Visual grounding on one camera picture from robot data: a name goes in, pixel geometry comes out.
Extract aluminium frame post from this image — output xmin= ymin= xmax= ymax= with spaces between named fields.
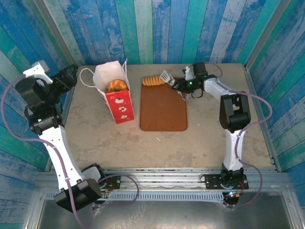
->
xmin=244 ymin=0 xmax=293 ymax=70
xmin=33 ymin=0 xmax=79 ymax=73

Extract brown tray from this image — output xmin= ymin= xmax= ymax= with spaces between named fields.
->
xmin=140 ymin=76 xmax=188 ymax=132

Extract aluminium mounting rail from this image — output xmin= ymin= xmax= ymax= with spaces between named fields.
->
xmin=38 ymin=167 xmax=290 ymax=191

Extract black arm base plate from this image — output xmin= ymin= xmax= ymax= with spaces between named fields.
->
xmin=204 ymin=173 xmax=249 ymax=190
xmin=95 ymin=174 xmax=122 ymax=190

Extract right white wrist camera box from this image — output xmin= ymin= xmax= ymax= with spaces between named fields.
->
xmin=182 ymin=65 xmax=195 ymax=81

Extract ring shaped fake bread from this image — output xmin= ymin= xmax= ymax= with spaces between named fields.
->
xmin=107 ymin=80 xmax=129 ymax=93

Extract red white paper bag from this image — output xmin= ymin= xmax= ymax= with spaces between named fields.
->
xmin=79 ymin=58 xmax=135 ymax=125

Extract long braided fake bread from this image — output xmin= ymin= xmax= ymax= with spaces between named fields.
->
xmin=142 ymin=75 xmax=165 ymax=86

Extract small electronics board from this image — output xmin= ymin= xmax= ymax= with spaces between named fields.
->
xmin=95 ymin=189 xmax=112 ymax=198
xmin=224 ymin=190 xmax=244 ymax=198

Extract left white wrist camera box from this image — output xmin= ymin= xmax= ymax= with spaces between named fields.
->
xmin=23 ymin=60 xmax=53 ymax=84

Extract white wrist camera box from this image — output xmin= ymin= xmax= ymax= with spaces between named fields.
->
xmin=182 ymin=65 xmax=195 ymax=81
xmin=23 ymin=60 xmax=53 ymax=84

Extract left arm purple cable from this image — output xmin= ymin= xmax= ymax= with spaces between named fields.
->
xmin=0 ymin=73 xmax=140 ymax=228

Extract grey slotted cable duct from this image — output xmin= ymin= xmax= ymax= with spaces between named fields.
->
xmin=45 ymin=192 xmax=226 ymax=202

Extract steel bench plate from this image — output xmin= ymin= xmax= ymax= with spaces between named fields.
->
xmin=35 ymin=199 xmax=295 ymax=229

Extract metal tongs with white tips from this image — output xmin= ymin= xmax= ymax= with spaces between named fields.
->
xmin=159 ymin=70 xmax=187 ymax=99

